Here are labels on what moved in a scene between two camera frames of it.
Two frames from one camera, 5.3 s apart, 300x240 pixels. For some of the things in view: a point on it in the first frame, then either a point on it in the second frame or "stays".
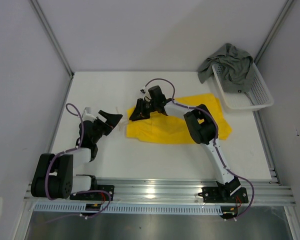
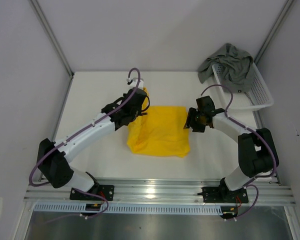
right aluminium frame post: x=273 y=31 stays
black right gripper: x=140 y=113 to x=190 y=122
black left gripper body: x=100 y=128 to x=135 y=115
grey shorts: x=239 y=67 stays
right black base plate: x=217 y=195 stays
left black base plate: x=95 y=195 stays
